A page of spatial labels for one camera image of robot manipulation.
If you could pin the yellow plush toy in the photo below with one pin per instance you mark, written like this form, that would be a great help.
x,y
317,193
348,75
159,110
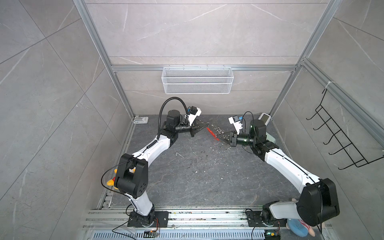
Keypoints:
x,y
111,183

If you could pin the black wire hook rack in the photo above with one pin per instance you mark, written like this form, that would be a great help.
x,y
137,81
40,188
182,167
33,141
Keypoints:
x,y
345,144

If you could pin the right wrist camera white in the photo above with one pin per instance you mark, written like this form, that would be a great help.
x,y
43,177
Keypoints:
x,y
237,122

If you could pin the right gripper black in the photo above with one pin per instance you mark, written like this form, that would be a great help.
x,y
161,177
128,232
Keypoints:
x,y
232,138

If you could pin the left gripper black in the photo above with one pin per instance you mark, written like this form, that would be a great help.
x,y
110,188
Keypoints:
x,y
199,124

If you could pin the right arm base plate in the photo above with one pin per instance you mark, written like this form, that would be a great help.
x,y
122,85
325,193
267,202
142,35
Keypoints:
x,y
255,219

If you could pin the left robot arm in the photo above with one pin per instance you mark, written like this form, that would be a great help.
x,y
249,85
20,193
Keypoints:
x,y
132,174

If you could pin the boy plush doll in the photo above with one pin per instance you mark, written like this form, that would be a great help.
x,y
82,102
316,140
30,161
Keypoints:
x,y
300,228

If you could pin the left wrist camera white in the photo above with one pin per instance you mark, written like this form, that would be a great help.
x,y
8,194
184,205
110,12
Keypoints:
x,y
193,113

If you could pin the white corner bracket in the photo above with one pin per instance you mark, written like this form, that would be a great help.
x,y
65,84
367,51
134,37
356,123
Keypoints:
x,y
141,120

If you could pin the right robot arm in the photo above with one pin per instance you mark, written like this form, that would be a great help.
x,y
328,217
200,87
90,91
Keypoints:
x,y
318,200

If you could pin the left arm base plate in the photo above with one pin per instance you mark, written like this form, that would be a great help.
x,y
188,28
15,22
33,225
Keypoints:
x,y
154,219

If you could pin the white digital timer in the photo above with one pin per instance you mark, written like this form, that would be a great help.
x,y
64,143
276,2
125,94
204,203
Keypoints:
x,y
265,118

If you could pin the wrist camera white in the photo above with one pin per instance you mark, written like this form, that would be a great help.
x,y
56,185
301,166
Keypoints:
x,y
193,113
237,122

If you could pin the green eyeglass case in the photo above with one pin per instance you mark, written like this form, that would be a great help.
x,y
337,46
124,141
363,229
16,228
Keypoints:
x,y
271,138

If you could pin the grey key organizer red handle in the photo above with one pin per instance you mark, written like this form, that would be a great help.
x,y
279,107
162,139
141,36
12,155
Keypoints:
x,y
216,132

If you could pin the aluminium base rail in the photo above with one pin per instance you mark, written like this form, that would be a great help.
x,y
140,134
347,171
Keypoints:
x,y
185,223

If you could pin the white wire mesh basket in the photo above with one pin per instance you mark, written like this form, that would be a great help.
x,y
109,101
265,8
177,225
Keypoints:
x,y
197,80

